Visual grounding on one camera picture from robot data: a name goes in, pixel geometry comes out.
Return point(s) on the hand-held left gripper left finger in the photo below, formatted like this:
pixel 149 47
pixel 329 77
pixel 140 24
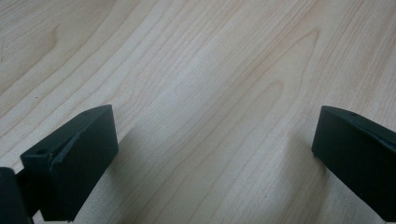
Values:
pixel 71 168

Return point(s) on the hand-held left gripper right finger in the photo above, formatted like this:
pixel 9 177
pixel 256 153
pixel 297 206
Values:
pixel 358 155

